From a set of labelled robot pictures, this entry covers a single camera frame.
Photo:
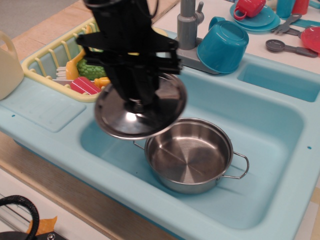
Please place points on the green toy bitter gourd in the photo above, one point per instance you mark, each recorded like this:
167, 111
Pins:
91, 72

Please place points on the black metal base plate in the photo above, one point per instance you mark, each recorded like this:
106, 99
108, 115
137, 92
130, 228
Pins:
15, 235

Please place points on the orange toy carrot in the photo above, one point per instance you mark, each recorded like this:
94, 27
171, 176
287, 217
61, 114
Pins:
102, 82

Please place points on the grey toy fork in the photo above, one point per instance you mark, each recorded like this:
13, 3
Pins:
285, 27

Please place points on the teal upside-down toy pot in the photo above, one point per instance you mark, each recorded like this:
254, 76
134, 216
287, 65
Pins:
223, 47

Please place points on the cream plastic jug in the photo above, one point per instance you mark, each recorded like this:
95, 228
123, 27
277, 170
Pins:
11, 72

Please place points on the grey toy spoon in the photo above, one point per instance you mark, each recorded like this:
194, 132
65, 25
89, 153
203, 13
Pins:
275, 45

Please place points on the yellow dish drying rack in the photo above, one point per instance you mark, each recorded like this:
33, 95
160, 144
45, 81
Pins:
42, 65

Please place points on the orange tape piece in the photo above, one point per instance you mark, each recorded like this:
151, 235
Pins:
46, 225

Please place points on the round steel pot lid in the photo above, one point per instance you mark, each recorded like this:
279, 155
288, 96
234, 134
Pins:
131, 120

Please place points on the grey toy faucet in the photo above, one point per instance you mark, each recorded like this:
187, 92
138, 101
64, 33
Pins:
189, 18

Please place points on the steel pot with handles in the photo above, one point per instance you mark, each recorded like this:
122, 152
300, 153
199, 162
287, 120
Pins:
191, 157

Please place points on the light blue toy sink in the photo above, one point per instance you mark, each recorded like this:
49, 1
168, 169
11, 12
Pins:
269, 111

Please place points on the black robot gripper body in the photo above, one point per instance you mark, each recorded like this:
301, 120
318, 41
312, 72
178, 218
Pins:
126, 38

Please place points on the red striped toy food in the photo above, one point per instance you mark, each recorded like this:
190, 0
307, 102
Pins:
83, 85

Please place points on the teal toy cup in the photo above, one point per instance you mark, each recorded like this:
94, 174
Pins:
284, 8

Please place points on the red toy tumbler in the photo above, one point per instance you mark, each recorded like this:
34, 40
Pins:
300, 7

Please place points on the red toy cup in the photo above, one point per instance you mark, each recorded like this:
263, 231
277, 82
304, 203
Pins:
247, 8

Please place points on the teal toy plate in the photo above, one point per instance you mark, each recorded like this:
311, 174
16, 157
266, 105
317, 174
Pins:
266, 20

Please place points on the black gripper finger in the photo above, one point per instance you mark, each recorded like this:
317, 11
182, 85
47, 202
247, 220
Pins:
122, 80
146, 84

